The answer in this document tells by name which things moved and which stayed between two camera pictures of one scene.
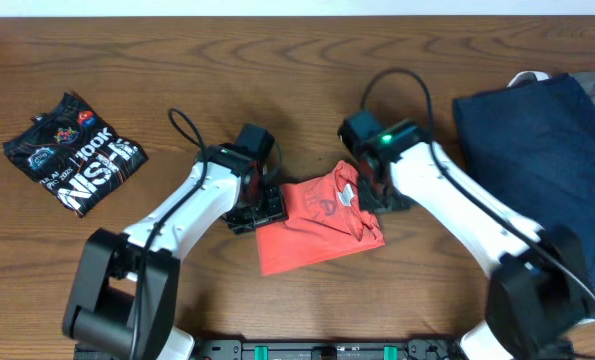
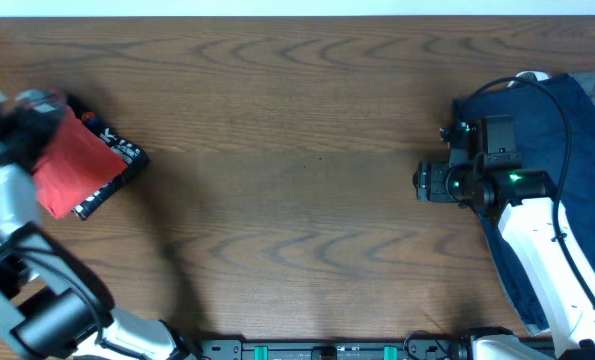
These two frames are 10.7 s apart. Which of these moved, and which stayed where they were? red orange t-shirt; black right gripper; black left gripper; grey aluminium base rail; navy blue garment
Moved: black right gripper; red orange t-shirt; black left gripper
Stayed: navy blue garment; grey aluminium base rail
